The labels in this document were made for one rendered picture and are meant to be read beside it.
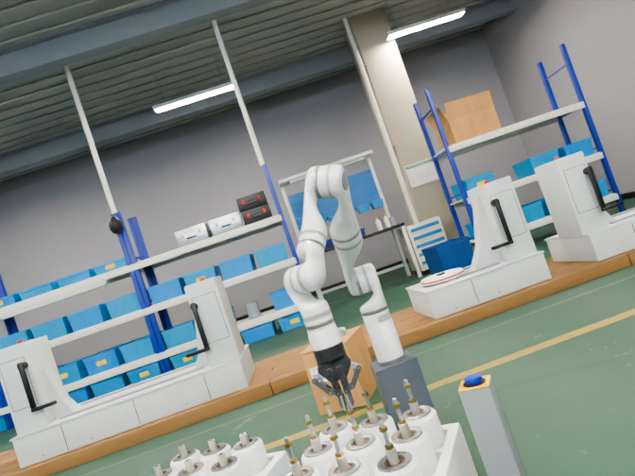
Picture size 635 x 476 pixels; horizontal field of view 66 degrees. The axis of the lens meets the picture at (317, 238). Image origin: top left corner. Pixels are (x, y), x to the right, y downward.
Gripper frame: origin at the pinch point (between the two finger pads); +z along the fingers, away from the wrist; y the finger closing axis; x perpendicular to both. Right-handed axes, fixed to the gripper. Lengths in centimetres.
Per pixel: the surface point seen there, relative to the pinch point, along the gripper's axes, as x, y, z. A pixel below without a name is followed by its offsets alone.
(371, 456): -4.1, 2.3, 12.6
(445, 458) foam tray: -3.5, 18.1, 17.6
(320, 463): -1.5, -10.5, 12.0
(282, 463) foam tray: 24.2, -29.1, 19.4
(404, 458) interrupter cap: -14.5, 10.6, 10.3
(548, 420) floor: 41, 50, 35
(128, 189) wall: 755, -416, -277
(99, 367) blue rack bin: 395, -335, 4
